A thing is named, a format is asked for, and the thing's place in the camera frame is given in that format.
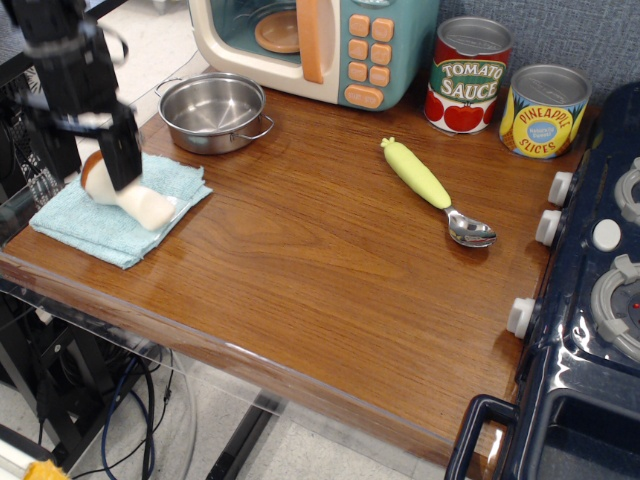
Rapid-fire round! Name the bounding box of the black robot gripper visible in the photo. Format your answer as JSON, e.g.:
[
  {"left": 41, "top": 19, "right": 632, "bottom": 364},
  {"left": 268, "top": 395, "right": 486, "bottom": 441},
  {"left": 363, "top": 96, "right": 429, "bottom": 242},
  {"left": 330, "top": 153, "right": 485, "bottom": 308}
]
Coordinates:
[{"left": 4, "top": 1, "right": 142, "bottom": 191}]

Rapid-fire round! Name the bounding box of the plush brown white mushroom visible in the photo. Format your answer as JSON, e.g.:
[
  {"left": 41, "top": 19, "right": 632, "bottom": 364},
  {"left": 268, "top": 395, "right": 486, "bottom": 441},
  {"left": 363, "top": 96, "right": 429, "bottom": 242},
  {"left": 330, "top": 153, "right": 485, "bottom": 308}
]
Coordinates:
[{"left": 80, "top": 151, "right": 176, "bottom": 231}]

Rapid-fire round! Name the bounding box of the stainless steel pot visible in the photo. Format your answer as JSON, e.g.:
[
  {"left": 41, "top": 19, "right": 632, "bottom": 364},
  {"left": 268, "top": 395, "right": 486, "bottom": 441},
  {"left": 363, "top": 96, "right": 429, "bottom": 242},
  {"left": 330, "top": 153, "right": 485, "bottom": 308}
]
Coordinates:
[{"left": 155, "top": 72, "right": 275, "bottom": 155}]

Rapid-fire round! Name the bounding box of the light blue folded cloth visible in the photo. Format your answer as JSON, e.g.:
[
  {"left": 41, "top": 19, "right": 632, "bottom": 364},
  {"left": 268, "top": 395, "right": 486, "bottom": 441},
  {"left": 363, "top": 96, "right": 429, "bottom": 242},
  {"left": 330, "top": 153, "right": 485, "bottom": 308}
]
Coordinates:
[{"left": 30, "top": 154, "right": 212, "bottom": 269}]

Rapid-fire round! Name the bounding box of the toy microwave teal cream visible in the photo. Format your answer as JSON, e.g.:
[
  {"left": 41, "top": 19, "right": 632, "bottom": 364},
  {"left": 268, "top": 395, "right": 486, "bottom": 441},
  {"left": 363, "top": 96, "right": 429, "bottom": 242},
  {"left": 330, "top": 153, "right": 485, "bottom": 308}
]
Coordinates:
[{"left": 188, "top": 1, "right": 440, "bottom": 111}]

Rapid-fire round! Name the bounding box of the tomato sauce can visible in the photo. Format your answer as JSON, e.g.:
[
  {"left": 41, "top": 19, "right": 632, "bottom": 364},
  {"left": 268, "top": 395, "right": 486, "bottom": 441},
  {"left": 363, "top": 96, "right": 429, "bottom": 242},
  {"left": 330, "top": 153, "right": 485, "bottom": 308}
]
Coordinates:
[{"left": 424, "top": 16, "right": 513, "bottom": 134}]

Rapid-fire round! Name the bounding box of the pineapple slices can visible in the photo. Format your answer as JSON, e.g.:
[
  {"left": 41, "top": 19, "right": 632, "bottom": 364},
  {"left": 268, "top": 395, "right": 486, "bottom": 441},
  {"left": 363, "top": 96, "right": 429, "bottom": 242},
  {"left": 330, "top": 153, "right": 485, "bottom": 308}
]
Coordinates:
[{"left": 499, "top": 64, "right": 592, "bottom": 160}]

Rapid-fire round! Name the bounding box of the white stove knob lower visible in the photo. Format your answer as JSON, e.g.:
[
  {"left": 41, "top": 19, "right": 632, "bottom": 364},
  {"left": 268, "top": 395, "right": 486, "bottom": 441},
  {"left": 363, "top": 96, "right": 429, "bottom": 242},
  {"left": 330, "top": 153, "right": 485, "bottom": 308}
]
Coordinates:
[{"left": 507, "top": 298, "right": 536, "bottom": 339}]

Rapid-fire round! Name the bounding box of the white stove knob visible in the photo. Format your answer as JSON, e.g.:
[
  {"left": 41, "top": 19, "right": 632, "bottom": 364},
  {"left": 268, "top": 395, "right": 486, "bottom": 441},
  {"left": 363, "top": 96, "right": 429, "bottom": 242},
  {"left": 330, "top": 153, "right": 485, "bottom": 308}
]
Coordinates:
[
  {"left": 547, "top": 171, "right": 573, "bottom": 207},
  {"left": 507, "top": 298, "right": 536, "bottom": 339},
  {"left": 535, "top": 210, "right": 561, "bottom": 247}
]

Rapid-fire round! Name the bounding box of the white stove knob middle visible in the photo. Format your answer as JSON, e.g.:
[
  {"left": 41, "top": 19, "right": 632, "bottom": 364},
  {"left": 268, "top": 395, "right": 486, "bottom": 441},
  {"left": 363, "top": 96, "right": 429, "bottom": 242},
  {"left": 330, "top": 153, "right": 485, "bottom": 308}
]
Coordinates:
[{"left": 535, "top": 210, "right": 561, "bottom": 247}]

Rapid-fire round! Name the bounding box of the white stove knob upper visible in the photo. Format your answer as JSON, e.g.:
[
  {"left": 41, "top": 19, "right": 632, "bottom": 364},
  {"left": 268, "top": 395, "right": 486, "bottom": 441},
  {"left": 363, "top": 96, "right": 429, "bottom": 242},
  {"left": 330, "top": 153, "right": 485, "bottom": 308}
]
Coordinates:
[{"left": 547, "top": 171, "right": 573, "bottom": 207}]

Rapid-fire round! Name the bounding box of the dark blue toy stove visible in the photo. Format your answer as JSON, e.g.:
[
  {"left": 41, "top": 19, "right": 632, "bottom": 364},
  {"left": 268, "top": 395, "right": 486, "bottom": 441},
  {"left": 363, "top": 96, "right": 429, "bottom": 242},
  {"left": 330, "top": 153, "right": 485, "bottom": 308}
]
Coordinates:
[{"left": 446, "top": 83, "right": 639, "bottom": 479}]

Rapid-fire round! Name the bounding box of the black cable under table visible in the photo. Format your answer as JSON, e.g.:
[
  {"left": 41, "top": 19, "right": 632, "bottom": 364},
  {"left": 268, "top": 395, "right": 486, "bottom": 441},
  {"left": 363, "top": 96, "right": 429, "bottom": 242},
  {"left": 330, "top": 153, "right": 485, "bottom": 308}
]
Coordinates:
[{"left": 69, "top": 349, "right": 176, "bottom": 480}]

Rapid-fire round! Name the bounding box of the blue cable under table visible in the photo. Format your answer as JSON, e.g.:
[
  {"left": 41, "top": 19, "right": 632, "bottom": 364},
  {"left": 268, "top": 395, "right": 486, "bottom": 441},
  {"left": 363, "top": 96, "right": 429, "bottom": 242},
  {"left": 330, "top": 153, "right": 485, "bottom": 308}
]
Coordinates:
[{"left": 101, "top": 357, "right": 156, "bottom": 480}]

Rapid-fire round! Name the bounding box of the spoon with green handle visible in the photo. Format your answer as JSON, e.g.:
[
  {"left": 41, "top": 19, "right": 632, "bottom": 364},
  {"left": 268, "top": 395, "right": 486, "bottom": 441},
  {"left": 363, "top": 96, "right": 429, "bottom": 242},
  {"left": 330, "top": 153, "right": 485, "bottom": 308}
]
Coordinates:
[{"left": 380, "top": 137, "right": 497, "bottom": 248}]

